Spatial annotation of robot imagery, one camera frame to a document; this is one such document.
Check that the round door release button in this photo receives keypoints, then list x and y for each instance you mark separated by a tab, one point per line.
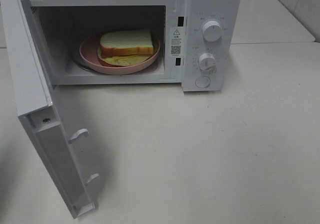
202	82

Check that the white bread sandwich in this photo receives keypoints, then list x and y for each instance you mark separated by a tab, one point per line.
126	48

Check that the pink round plate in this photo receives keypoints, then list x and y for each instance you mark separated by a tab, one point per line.
92	45

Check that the white microwave door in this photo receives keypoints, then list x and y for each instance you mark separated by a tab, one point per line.
38	106

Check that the white lower microwave knob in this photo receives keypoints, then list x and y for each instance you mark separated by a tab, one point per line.
207	62

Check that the white microwave knob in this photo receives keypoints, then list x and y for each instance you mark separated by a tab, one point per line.
207	62
212	30

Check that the white microwave oven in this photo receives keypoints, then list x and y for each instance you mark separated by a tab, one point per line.
177	24

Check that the white upper microwave knob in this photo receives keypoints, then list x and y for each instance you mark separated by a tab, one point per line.
212	30

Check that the glass microwave turntable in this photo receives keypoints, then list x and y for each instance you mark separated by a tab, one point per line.
80	63

